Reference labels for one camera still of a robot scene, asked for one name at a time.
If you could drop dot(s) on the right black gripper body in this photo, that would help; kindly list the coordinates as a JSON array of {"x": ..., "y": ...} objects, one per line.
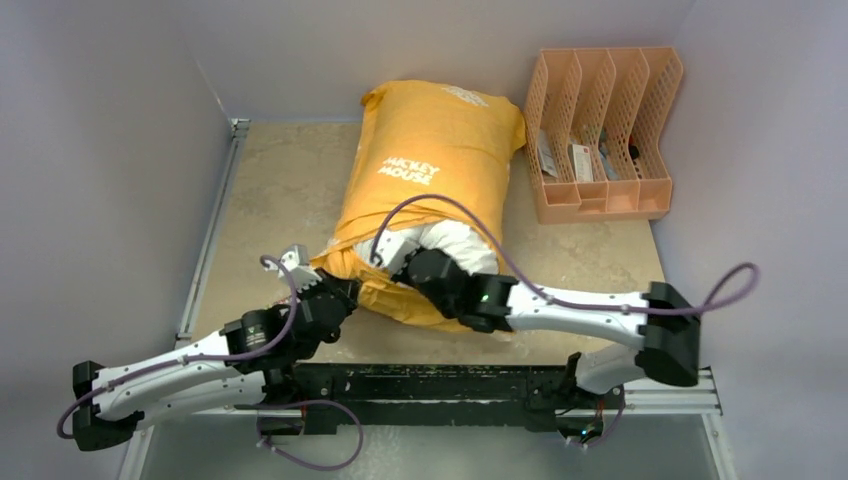
[{"x": 450, "y": 308}]

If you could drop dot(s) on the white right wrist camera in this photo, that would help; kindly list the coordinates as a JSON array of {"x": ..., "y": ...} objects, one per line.
[{"x": 390, "y": 251}]

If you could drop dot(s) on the orange Mickey Mouse pillowcase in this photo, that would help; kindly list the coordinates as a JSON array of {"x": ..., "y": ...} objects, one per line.
[{"x": 427, "y": 152}]

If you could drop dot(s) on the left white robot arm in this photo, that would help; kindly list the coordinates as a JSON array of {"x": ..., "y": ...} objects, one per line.
[{"x": 243, "y": 363}]

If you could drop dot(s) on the white pillow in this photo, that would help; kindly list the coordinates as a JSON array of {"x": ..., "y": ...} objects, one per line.
[{"x": 458, "y": 240}]

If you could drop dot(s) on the small paper packet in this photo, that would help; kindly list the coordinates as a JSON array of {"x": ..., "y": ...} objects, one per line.
[{"x": 546, "y": 156}]

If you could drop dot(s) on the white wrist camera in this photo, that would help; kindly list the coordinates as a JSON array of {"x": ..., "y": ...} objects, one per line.
[
  {"x": 390, "y": 251},
  {"x": 301, "y": 275}
]

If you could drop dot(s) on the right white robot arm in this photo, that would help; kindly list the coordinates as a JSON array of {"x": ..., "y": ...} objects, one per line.
[{"x": 651, "y": 334}]

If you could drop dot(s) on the peach plastic file organizer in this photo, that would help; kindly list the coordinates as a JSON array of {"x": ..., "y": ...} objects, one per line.
[{"x": 615, "y": 101}]

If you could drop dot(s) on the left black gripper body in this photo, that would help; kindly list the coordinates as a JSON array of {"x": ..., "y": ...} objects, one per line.
[{"x": 324, "y": 285}]

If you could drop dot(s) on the aluminium frame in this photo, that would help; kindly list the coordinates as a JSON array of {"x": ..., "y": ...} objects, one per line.
[{"x": 283, "y": 184}]

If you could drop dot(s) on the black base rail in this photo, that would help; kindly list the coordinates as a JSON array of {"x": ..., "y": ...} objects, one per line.
[{"x": 537, "y": 398}]

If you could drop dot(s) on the white card box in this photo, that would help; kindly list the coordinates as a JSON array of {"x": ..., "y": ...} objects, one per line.
[{"x": 582, "y": 163}]

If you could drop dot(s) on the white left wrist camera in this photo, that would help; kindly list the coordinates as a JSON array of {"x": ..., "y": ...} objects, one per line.
[{"x": 301, "y": 275}]

